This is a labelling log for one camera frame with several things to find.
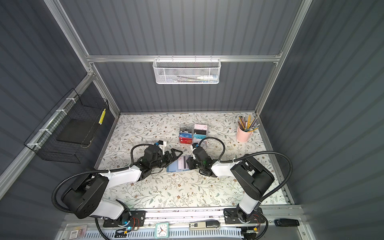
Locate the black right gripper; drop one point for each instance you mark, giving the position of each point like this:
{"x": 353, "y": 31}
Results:
{"x": 190, "y": 163}

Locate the small label packet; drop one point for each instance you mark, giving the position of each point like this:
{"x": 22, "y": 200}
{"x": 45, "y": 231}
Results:
{"x": 78, "y": 232}

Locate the grey black handheld device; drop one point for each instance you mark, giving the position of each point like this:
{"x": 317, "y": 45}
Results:
{"x": 205, "y": 225}

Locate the black remote device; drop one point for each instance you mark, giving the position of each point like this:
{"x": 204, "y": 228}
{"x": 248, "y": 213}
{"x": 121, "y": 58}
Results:
{"x": 286, "y": 223}

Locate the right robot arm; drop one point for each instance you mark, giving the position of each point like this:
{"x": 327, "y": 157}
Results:
{"x": 252, "y": 176}

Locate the pink VIP card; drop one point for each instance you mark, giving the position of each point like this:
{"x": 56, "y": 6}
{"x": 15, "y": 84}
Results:
{"x": 200, "y": 127}

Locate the white wire mesh basket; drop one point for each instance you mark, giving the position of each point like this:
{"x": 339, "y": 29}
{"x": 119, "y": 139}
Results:
{"x": 165, "y": 71}

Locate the black wire wall basket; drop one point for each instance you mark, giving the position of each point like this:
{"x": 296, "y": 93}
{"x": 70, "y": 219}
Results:
{"x": 70, "y": 131}

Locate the teal VIP card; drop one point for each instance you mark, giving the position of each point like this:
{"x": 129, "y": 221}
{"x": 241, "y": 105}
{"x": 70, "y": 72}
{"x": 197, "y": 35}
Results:
{"x": 198, "y": 136}

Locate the blue VIP card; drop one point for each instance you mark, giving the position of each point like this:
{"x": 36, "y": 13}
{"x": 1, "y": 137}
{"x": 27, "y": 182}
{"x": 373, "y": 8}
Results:
{"x": 186, "y": 135}

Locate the red VIP card in stand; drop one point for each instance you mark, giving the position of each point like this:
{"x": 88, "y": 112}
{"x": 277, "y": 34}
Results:
{"x": 187, "y": 141}

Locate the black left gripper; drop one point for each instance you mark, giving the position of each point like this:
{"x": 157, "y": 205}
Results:
{"x": 173, "y": 155}

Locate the small white desk clock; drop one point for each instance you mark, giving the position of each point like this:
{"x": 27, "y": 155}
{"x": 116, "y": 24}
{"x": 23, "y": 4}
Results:
{"x": 162, "y": 230}

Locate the markers in mesh basket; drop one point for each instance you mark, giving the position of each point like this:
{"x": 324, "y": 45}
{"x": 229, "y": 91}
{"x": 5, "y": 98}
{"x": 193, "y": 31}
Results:
{"x": 197, "y": 79}

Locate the pink metal pencil bucket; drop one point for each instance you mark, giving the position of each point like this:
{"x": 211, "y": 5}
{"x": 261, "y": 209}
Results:
{"x": 242, "y": 136}

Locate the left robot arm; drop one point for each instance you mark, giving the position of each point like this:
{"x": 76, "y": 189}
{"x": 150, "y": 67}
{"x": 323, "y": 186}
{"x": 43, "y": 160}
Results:
{"x": 83, "y": 194}

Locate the clear acrylic card display stand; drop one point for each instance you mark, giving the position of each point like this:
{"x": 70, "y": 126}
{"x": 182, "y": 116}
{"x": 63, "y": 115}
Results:
{"x": 192, "y": 133}

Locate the black card with gold lines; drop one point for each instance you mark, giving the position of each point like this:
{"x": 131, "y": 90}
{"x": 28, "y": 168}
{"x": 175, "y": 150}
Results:
{"x": 200, "y": 132}

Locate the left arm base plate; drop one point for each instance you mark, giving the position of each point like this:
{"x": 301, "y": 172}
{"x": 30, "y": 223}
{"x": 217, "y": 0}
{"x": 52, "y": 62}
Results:
{"x": 128, "y": 219}

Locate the blue leather card holder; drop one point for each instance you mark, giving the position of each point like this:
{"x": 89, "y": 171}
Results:
{"x": 173, "y": 167}

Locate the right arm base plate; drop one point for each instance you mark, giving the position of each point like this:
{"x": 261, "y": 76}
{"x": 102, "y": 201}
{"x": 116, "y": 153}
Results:
{"x": 238, "y": 216}

